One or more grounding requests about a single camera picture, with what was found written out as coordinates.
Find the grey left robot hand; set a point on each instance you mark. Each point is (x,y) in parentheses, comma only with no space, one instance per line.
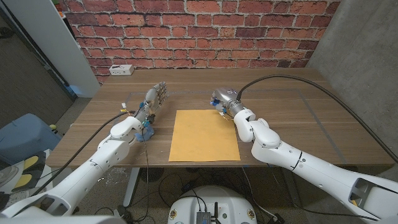
(152,99)

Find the white power strip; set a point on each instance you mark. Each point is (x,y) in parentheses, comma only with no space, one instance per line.
(121,70)

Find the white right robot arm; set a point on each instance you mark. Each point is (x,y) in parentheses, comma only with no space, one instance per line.
(311,168)

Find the white panel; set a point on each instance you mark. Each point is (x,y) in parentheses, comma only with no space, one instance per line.
(46,37)

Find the small blue white object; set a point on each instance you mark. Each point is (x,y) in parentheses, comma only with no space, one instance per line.
(146,135)

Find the yellow black footwear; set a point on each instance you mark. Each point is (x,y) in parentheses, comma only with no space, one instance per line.
(29,161)

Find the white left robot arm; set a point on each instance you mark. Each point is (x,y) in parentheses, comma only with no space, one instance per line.
(87,174)

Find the grey sneaker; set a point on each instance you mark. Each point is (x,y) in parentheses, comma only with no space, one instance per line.
(7,175)
(18,194)

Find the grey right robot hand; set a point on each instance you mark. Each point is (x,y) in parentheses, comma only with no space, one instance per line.
(227,98)

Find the grey electronics box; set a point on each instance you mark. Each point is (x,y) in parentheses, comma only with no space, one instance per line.
(203,217)

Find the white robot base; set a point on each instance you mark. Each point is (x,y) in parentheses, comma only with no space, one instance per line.
(230,202)

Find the grey table leg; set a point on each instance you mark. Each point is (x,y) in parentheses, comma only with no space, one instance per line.
(293,193)

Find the yellow felt sheet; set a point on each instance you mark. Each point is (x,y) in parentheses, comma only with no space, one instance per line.
(199,137)

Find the white robot torso edge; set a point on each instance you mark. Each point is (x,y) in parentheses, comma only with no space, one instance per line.
(62,220)

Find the printed brick backdrop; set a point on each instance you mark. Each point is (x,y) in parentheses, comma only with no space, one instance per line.
(199,31)

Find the white table leg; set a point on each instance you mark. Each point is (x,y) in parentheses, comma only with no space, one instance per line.
(130,186)

